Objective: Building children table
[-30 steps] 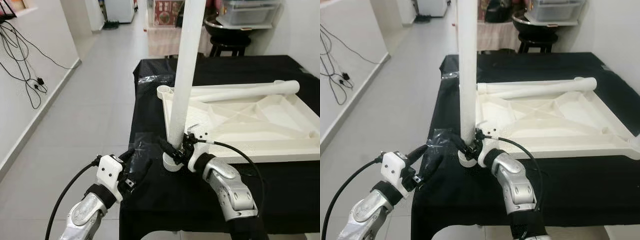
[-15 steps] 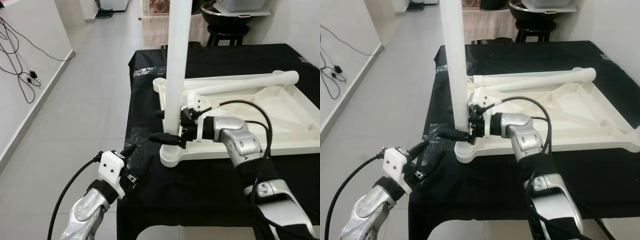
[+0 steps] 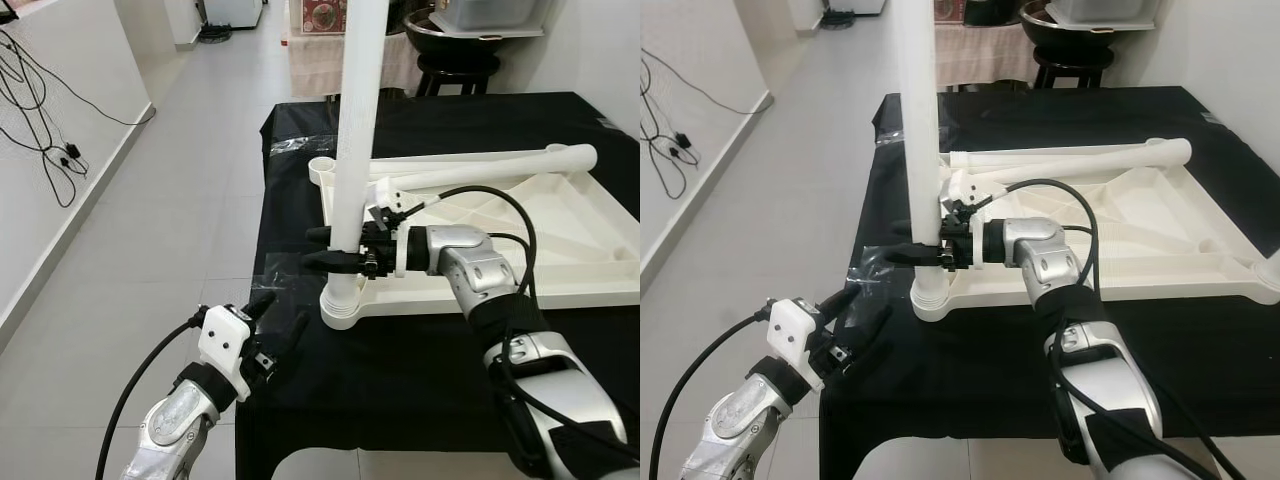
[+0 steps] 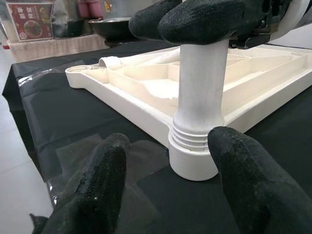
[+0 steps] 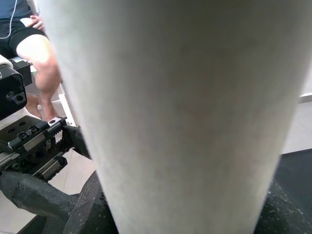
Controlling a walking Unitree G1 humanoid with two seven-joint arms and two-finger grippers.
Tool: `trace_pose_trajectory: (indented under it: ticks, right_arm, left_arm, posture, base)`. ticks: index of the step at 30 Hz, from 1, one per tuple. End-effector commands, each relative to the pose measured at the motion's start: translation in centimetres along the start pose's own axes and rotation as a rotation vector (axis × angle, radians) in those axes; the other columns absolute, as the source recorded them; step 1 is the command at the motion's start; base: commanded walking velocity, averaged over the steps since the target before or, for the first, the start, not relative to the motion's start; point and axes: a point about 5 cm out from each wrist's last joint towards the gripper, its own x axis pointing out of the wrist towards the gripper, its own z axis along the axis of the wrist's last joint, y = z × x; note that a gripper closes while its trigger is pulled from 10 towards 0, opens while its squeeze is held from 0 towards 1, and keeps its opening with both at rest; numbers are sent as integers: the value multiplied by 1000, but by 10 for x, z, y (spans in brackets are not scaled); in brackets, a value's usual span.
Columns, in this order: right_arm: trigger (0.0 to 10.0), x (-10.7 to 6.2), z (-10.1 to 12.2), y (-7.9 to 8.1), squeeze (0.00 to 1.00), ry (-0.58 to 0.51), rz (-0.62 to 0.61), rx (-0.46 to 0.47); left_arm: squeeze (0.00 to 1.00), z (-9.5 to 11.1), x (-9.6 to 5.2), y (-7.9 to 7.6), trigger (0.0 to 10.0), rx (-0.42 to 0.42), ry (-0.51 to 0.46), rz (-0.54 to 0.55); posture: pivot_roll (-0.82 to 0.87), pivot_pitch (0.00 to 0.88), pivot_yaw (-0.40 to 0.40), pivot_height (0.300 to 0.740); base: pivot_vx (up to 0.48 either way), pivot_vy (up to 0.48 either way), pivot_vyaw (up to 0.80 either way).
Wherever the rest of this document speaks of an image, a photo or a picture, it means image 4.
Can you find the white plastic ribbed table top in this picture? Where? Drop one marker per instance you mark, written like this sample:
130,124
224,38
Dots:
136,115

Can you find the red printed box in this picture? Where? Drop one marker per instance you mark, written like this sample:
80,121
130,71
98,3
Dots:
30,22

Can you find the clear tape patch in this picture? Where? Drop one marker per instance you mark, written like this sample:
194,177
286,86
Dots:
36,80

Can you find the beige cloth covered table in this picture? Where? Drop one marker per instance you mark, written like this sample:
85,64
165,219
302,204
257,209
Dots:
48,48

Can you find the pink plastic cup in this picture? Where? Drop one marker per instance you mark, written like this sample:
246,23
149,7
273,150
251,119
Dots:
96,8
84,8

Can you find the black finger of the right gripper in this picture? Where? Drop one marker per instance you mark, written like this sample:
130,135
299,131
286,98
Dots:
146,22
202,22

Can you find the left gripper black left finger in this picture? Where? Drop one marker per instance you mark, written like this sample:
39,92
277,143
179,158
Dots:
104,185

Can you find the white plastic table leg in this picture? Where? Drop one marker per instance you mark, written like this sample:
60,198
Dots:
200,85
111,62

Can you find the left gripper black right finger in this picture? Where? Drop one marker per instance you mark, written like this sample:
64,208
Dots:
256,185

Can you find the large black round basin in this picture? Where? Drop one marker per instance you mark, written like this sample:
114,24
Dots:
109,26

